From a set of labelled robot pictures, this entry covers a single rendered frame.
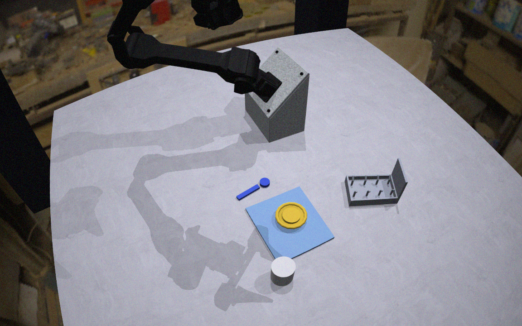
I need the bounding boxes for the light blue flat mat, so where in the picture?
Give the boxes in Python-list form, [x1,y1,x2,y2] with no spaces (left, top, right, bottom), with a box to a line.
[246,186,335,259]

